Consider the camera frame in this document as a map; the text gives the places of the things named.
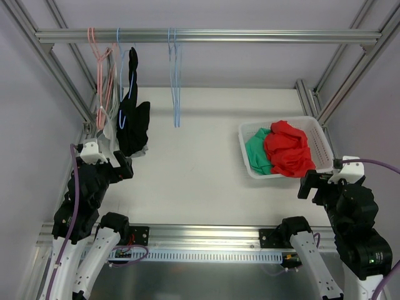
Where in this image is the red tank top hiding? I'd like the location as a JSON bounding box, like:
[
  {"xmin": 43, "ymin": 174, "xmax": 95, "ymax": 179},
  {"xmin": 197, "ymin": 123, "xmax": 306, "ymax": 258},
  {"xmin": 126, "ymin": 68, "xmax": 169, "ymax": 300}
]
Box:
[{"xmin": 263, "ymin": 121, "xmax": 316, "ymax": 178}]

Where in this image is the green tank top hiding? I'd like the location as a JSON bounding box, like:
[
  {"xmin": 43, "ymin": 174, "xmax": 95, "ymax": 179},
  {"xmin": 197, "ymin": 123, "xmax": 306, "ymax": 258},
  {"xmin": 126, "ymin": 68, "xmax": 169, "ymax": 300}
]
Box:
[{"xmin": 245, "ymin": 127, "xmax": 272, "ymax": 175}]

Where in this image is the blue hanger with red top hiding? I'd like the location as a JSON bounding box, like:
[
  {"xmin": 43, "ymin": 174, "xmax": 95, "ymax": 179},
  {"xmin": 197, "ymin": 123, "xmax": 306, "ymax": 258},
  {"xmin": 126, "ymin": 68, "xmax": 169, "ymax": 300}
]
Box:
[{"xmin": 167, "ymin": 28, "xmax": 181, "ymax": 128}]

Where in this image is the blue wire hanger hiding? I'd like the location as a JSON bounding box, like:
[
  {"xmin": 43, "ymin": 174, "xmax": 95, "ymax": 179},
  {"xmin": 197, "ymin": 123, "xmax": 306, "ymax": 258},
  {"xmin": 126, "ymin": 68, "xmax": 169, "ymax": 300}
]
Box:
[{"xmin": 171, "ymin": 28, "xmax": 182, "ymax": 128}]

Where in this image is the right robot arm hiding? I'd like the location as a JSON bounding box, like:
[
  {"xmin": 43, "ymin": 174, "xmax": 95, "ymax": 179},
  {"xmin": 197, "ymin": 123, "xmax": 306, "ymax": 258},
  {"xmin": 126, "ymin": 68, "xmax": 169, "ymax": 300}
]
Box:
[{"xmin": 279, "ymin": 170, "xmax": 393, "ymax": 299}]

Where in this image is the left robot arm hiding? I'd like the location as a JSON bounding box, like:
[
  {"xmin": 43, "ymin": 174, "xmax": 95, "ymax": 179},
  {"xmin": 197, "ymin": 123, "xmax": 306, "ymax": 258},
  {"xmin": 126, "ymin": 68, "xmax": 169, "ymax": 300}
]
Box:
[{"xmin": 40, "ymin": 151, "xmax": 134, "ymax": 299}]

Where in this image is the black tank top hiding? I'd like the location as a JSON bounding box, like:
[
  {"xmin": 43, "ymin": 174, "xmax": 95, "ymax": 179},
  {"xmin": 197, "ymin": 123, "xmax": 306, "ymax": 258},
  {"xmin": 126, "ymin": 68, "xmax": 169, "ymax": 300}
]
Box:
[{"xmin": 116, "ymin": 47, "xmax": 151, "ymax": 157}]

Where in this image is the blue hanger with black top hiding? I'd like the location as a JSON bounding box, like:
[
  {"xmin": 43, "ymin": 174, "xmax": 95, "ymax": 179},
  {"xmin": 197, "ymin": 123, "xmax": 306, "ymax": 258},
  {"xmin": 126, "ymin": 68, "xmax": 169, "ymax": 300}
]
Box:
[{"xmin": 116, "ymin": 27, "xmax": 138, "ymax": 131}]

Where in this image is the white tank top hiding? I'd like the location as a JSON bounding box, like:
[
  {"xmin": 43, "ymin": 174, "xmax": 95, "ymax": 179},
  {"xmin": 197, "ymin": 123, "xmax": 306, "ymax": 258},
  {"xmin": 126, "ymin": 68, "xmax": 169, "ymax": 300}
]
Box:
[{"xmin": 97, "ymin": 54, "xmax": 148, "ymax": 158}]

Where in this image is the white plastic basket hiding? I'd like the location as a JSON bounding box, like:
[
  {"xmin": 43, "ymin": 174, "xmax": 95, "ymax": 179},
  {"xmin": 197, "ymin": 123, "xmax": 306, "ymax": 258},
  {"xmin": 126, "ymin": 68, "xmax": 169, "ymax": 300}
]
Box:
[{"xmin": 238, "ymin": 116, "xmax": 334, "ymax": 179}]

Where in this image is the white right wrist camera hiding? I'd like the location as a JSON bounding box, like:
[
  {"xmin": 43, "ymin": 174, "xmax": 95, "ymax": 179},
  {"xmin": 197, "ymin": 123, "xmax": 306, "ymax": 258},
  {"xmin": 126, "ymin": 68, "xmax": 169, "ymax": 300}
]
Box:
[{"xmin": 328, "ymin": 156, "xmax": 364, "ymax": 184}]

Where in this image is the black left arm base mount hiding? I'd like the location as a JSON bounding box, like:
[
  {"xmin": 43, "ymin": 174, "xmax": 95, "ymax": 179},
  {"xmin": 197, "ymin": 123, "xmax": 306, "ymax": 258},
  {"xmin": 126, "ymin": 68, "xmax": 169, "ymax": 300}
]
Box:
[{"xmin": 127, "ymin": 226, "xmax": 150, "ymax": 246}]

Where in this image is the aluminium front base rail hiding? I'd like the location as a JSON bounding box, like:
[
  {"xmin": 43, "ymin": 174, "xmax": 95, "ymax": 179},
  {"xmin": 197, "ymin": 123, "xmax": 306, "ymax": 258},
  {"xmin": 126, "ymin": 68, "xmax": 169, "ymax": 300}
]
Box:
[{"xmin": 35, "ymin": 223, "xmax": 334, "ymax": 251}]

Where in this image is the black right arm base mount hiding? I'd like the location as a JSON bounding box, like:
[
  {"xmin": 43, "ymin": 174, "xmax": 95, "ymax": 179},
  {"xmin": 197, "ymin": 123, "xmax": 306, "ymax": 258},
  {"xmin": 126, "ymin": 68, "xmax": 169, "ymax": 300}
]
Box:
[{"xmin": 258, "ymin": 228, "xmax": 284, "ymax": 249}]

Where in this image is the white slotted cable duct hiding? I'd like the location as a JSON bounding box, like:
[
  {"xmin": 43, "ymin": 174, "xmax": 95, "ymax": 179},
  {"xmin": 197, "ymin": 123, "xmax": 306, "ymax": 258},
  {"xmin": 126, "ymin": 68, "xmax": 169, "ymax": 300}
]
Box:
[{"xmin": 104, "ymin": 247, "xmax": 283, "ymax": 264}]

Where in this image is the pink wire hanger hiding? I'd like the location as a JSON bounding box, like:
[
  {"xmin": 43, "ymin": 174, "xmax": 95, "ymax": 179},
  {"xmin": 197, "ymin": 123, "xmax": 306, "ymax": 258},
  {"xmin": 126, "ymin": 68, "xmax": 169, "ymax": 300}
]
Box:
[{"xmin": 87, "ymin": 27, "xmax": 115, "ymax": 131}]

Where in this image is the aluminium frame top rail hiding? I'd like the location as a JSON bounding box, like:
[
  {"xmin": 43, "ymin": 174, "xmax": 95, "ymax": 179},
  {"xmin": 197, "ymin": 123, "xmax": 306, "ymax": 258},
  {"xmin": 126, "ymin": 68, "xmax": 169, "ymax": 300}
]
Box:
[{"xmin": 35, "ymin": 28, "xmax": 383, "ymax": 45}]

